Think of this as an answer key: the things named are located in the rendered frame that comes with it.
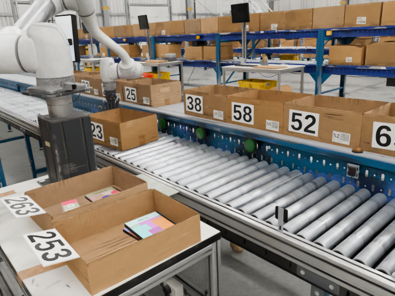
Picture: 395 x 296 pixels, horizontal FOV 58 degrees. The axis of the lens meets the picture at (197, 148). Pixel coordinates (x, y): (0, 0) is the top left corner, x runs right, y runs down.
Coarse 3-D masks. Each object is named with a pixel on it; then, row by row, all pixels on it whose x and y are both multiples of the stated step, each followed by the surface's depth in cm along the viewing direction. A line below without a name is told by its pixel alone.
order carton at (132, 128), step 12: (120, 108) 250; (96, 120) 221; (108, 120) 245; (120, 120) 253; (132, 120) 212; (144, 120) 219; (156, 120) 226; (108, 132) 215; (120, 132) 207; (132, 132) 213; (144, 132) 220; (156, 132) 228; (108, 144) 219; (120, 144) 210; (132, 144) 215
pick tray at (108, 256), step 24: (144, 192) 131; (72, 216) 115; (96, 216) 120; (120, 216) 127; (168, 216) 129; (192, 216) 116; (72, 240) 116; (96, 240) 117; (120, 240) 116; (144, 240) 100; (168, 240) 106; (192, 240) 113; (72, 264) 101; (96, 264) 92; (120, 264) 97; (144, 264) 102; (96, 288) 94
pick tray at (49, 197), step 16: (80, 176) 149; (96, 176) 154; (112, 176) 160; (128, 176) 149; (32, 192) 137; (48, 192) 141; (64, 192) 146; (80, 192) 151; (128, 192) 134; (48, 208) 141; (80, 208) 121; (48, 224) 119
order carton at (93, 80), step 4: (80, 76) 341; (84, 76) 346; (88, 76) 348; (92, 76) 351; (96, 76) 354; (100, 76) 357; (80, 80) 343; (88, 80) 329; (92, 80) 323; (96, 80) 317; (92, 84) 325; (96, 84) 319; (92, 88) 327; (96, 88) 321; (84, 92) 343; (88, 92) 336; (92, 92) 329; (100, 92) 318; (100, 96) 320
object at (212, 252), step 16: (0, 256) 168; (192, 256) 114; (208, 256) 123; (0, 272) 157; (160, 272) 106; (176, 272) 111; (208, 272) 125; (0, 288) 172; (144, 288) 103; (192, 288) 141; (208, 288) 128
